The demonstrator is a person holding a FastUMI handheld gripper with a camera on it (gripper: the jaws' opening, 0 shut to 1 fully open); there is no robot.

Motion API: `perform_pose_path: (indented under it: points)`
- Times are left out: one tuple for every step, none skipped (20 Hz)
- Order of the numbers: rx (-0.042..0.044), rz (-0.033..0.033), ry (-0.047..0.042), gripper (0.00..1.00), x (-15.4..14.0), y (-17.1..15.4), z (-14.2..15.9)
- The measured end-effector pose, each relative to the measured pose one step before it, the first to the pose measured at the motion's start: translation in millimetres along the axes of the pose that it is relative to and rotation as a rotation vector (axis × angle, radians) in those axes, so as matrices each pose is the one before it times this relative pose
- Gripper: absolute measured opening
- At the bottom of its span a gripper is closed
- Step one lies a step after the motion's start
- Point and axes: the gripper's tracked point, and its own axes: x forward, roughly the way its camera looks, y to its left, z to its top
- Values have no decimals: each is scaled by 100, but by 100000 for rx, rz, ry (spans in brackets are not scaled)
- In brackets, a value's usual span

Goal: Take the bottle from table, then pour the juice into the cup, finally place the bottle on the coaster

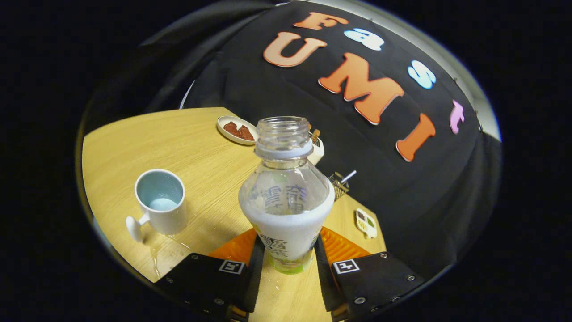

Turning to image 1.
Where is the wire mesh cutlery holder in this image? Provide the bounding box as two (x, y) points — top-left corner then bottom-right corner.
(328, 172), (350, 201)

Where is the wooden table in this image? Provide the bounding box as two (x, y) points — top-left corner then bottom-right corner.
(82, 106), (387, 322)

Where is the white toaster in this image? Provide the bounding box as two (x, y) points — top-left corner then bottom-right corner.
(308, 134), (325, 165)

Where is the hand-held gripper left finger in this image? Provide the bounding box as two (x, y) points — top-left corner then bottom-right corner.
(154, 228), (267, 322)

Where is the clear plastic juice bottle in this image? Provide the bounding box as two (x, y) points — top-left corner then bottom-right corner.
(238, 116), (336, 275)

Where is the white divided dish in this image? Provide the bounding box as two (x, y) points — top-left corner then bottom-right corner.
(356, 208), (378, 239)

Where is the white cup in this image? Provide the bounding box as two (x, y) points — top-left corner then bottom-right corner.
(126, 169), (188, 243)

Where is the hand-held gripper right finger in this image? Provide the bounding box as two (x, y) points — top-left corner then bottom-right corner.
(314, 226), (426, 322)

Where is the white round plate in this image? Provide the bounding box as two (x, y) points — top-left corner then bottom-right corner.
(218, 116), (259, 146)

